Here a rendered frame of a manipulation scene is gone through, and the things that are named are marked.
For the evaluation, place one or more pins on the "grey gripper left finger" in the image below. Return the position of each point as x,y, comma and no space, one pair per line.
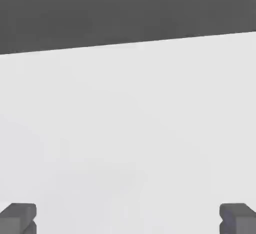
18,218

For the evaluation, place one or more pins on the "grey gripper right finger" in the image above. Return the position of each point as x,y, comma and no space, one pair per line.
238,219

